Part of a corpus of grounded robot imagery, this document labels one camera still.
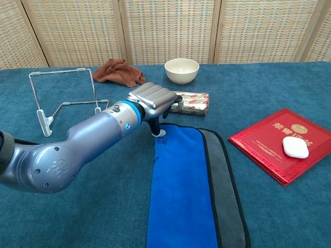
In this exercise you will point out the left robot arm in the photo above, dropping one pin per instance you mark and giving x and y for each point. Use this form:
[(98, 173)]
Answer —
[(90, 134)]

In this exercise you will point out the woven wooden folding screen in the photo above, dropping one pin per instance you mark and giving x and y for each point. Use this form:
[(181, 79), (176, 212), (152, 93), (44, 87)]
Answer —
[(168, 31)]

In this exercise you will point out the gold red patterned packet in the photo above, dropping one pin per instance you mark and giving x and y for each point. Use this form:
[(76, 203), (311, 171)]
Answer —
[(196, 103)]

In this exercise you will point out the red certificate folder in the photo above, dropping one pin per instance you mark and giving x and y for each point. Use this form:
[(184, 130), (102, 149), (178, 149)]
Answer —
[(261, 144)]

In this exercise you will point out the blue and grey towel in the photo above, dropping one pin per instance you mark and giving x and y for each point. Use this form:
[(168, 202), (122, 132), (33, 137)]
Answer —
[(181, 193)]

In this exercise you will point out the cream bowl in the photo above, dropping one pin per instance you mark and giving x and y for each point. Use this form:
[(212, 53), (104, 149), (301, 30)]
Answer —
[(181, 75)]

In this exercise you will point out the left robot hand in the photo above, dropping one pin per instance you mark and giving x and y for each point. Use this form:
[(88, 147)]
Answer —
[(152, 96)]

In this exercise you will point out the teal carpet table cover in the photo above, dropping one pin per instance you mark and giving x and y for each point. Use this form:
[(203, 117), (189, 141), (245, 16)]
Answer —
[(64, 219)]

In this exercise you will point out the brown crumpled cloth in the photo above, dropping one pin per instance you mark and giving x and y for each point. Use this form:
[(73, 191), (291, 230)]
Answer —
[(116, 73)]

